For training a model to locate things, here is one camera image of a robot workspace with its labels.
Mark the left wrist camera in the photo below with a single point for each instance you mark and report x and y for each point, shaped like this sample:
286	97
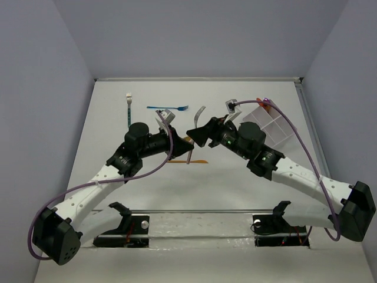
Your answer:
164	117

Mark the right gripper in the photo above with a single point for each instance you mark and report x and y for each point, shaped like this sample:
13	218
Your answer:
217	125

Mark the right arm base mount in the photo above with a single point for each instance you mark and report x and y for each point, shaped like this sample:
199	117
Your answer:
271	230

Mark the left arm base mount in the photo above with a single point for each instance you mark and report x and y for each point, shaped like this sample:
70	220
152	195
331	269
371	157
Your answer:
132	231

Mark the orange plastic knife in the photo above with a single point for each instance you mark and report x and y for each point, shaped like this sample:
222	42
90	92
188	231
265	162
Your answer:
192	161

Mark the white divided container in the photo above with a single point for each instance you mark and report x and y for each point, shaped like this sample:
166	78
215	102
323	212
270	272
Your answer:
278	130

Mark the orange plastic spoon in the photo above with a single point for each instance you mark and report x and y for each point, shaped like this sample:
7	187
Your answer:
264	105

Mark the iridescent metal spoon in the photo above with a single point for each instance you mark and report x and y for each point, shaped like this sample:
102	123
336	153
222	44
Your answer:
266	100

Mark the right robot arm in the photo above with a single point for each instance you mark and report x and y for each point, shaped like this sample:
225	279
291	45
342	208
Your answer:
349	208

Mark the blue plastic fork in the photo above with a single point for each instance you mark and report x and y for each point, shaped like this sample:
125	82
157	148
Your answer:
180	108

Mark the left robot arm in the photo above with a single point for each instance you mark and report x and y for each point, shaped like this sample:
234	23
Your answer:
57	233

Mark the blue handled metal fork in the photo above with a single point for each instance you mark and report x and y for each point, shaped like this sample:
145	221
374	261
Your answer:
129	102

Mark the yellow plastic knife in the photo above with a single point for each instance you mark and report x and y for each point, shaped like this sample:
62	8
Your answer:
189	157

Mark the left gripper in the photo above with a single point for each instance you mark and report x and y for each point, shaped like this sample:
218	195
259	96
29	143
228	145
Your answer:
172	142

